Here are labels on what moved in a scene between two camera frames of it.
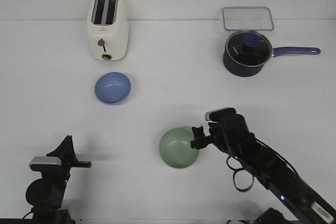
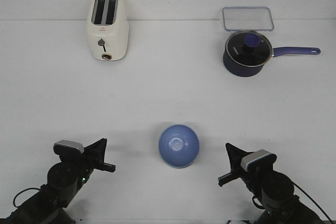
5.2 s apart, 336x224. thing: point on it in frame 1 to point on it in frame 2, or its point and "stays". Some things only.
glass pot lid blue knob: [249, 48] stays
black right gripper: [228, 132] to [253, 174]
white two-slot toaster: [107, 27] stays
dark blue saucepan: [247, 56] stays
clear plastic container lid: [248, 19] stays
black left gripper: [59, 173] to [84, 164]
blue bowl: [113, 88] to [179, 145]
